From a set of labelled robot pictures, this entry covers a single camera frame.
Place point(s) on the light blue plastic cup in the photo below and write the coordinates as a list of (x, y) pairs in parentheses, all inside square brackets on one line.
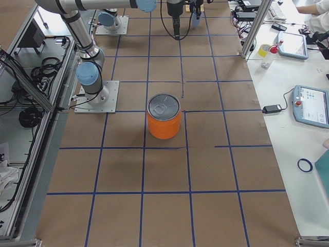
[(196, 19)]

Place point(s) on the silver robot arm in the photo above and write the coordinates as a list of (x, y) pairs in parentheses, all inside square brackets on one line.
[(145, 6), (89, 73)]

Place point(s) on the black power adapter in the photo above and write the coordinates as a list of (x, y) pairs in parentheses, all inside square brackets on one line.
[(269, 109), (245, 16)]

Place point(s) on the yellow tape roll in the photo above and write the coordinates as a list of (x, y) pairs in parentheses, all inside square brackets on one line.
[(263, 50)]

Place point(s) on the black smartphone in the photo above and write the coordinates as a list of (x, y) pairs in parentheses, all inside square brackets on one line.
[(278, 27)]

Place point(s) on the red cap squeeze bottle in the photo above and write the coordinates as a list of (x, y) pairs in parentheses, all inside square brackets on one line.
[(274, 49)]

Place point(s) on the orange soda can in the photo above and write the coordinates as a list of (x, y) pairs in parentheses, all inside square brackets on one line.
[(163, 116)]

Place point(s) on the left teach pendant tablet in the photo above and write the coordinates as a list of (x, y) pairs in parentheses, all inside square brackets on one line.
[(292, 45)]

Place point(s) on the teach pendant tablet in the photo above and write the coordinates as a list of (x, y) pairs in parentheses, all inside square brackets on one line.
[(292, 45), (310, 106)]

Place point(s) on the right teach pendant tablet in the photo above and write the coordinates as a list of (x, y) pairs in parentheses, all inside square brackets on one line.
[(310, 106)]

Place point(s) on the teal board corner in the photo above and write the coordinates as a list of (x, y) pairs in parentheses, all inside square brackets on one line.
[(322, 169)]

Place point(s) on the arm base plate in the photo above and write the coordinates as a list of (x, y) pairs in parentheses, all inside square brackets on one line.
[(105, 102), (112, 26)]

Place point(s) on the aluminium frame post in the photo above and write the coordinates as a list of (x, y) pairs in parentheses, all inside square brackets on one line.
[(262, 11)]

